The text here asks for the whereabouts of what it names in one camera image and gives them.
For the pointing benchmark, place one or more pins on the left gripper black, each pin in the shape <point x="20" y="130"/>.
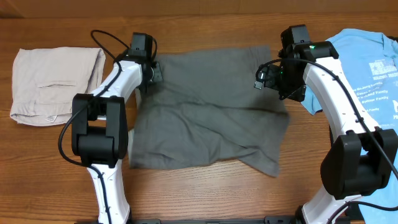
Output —
<point x="157" y="74"/>

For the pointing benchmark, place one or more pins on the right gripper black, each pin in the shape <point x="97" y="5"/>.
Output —
<point x="297" y="93"/>

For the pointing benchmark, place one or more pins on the grey shorts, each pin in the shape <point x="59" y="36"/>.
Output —
<point x="206" y="109"/>

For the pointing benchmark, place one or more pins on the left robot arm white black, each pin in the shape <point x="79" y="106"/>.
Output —
<point x="100" y="134"/>

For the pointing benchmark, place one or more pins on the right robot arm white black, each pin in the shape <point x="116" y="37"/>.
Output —
<point x="360" y="160"/>

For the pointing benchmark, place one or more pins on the light blue printed t-shirt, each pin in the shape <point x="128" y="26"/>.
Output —
<point x="369" y="61"/>

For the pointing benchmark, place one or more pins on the folded beige shorts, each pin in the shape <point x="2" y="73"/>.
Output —
<point x="44" y="82"/>

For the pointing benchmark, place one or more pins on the black garment under t-shirt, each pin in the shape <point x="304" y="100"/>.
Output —
<point x="353" y="213"/>

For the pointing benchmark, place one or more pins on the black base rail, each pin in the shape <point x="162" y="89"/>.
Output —
<point x="214" y="221"/>

